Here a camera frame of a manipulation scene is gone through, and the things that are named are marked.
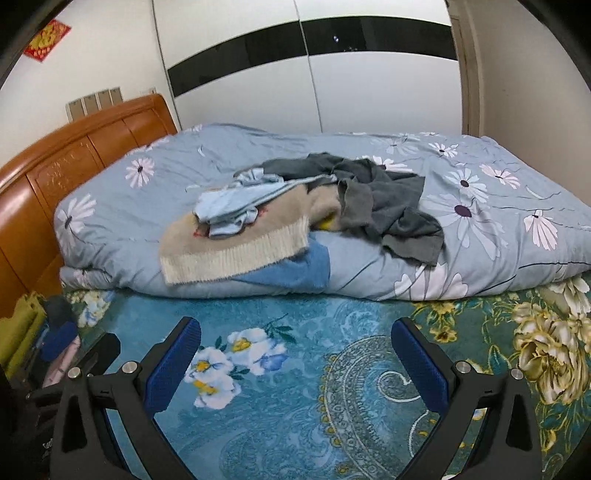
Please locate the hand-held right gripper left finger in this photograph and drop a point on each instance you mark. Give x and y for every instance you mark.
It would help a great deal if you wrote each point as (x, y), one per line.
(178, 364)

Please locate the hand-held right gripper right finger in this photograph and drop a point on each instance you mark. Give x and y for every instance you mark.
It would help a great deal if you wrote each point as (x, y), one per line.
(418, 364)

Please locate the light blue garment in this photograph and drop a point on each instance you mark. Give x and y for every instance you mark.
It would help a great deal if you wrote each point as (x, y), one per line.
(226, 203)

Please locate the pink cloth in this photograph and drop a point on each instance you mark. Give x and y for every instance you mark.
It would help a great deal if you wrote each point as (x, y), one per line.
(62, 364)

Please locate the dark blue cloth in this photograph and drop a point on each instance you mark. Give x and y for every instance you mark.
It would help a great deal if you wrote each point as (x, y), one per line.
(60, 337)

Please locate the beige knit sweater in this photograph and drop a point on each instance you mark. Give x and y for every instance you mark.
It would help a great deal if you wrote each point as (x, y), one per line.
(231, 251)

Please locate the teal floral bed sheet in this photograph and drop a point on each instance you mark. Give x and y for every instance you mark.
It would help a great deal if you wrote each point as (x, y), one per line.
(295, 415)

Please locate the dark grey garment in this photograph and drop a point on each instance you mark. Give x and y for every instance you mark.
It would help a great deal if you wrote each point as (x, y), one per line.
(383, 198)

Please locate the blue floral quilt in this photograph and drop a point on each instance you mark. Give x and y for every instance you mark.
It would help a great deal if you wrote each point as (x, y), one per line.
(258, 143)

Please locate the orange wooden headboard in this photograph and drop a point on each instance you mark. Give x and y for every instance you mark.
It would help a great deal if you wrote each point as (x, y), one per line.
(55, 161)

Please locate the white wardrobe with black stripe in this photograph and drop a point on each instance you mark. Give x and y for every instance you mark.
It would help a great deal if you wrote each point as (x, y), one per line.
(258, 92)

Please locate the grey wall switch panel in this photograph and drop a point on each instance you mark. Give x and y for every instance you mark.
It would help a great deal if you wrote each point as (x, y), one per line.
(92, 102)

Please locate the cream door frame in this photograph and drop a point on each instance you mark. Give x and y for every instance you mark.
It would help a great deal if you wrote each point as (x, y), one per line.
(468, 69)

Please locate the red wall decoration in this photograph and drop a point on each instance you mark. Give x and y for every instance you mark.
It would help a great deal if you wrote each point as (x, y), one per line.
(46, 41)

